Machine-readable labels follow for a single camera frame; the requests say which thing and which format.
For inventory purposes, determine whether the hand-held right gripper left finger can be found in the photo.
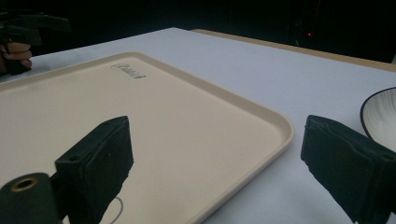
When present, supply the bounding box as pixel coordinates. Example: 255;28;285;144
50;115;134;224

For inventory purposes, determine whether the white bowl with dark rim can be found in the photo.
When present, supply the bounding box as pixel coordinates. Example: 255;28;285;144
360;87;396;153

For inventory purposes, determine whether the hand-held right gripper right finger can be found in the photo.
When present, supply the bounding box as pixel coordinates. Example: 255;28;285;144
300;114;396;224

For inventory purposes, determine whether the beige plastic tray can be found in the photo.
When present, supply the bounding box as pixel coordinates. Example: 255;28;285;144
0;51;295;224

